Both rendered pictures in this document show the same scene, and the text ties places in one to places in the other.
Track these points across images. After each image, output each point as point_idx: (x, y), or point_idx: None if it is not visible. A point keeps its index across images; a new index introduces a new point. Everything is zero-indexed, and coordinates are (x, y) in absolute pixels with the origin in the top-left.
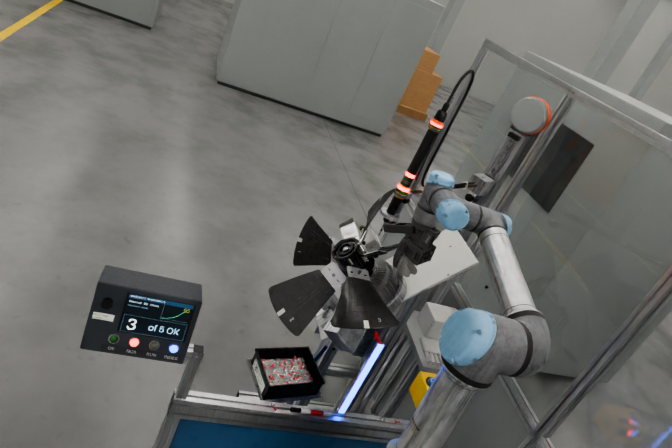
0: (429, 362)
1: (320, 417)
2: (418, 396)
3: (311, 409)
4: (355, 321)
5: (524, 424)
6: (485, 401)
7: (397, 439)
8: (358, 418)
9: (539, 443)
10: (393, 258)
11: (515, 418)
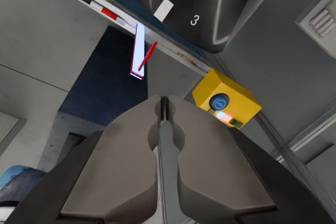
0: (311, 25)
1: (113, 19)
2: (201, 89)
3: (108, 5)
4: None
5: (291, 135)
6: (312, 82)
7: (1, 215)
8: (158, 39)
9: (276, 152)
10: (41, 181)
11: (297, 123)
